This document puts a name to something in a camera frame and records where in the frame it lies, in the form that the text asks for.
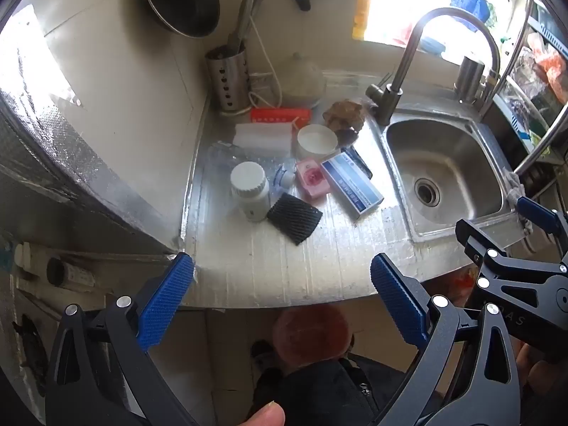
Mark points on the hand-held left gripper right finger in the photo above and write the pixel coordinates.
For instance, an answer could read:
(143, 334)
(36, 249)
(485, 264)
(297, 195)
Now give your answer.
(397, 297)

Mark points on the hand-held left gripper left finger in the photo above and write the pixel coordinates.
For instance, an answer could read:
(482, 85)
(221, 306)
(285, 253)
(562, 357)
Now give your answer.
(166, 301)

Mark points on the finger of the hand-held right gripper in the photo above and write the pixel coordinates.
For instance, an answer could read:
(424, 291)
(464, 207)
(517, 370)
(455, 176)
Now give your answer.
(477, 239)
(537, 215)

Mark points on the blue and white box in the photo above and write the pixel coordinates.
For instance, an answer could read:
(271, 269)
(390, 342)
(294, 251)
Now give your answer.
(353, 182)

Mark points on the black mesh net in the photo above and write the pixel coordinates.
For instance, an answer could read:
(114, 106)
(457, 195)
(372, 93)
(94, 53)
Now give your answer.
(294, 217)

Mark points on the dark blue snack packet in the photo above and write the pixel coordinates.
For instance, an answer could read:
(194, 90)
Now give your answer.
(361, 164)

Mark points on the white pill bottle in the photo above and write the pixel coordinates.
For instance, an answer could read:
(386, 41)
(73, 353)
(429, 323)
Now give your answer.
(249, 188)

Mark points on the pink small box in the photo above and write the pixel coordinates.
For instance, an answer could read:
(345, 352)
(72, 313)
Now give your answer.
(313, 177)

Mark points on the crushed clear plastic bottle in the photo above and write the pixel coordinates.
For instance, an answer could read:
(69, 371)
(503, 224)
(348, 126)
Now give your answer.
(222, 155)

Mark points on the white round plastic container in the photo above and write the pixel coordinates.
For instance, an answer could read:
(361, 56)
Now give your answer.
(316, 140)

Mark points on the brown wrapper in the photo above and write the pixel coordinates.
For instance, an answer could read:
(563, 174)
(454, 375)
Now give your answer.
(344, 113)

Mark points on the red cardboard box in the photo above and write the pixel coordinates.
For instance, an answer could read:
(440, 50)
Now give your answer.
(279, 115)

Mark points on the person's right hand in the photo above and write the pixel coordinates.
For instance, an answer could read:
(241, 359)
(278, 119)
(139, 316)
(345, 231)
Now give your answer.
(543, 379)

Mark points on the person's left hand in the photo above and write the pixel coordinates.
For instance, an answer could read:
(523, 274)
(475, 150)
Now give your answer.
(262, 415)

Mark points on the grey dish cloth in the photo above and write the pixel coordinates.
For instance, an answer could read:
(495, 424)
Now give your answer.
(514, 186)

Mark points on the steel dish rack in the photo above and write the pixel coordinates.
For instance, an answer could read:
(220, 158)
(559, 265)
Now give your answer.
(543, 144)

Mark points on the stainless steel sink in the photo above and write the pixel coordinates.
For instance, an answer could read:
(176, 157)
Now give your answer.
(466, 164)

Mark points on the person's left shoe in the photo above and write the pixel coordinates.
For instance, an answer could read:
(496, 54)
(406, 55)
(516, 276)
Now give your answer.
(262, 350)

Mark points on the steel cup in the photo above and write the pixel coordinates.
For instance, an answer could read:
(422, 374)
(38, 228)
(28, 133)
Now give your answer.
(470, 77)

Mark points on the steel gooseneck faucet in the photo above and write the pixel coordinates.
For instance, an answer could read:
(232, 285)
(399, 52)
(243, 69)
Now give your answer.
(390, 97)

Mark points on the perforated steel utensil holder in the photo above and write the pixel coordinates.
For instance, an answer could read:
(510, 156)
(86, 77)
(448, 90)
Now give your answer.
(228, 84)

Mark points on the yellow packet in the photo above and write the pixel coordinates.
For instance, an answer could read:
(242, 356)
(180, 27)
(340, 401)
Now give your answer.
(361, 15)

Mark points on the steel knife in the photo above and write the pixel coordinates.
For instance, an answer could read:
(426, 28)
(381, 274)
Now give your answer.
(256, 13)
(245, 17)

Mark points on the hanging black wok pan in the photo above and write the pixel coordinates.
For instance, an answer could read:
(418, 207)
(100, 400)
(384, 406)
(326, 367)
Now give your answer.
(177, 0)

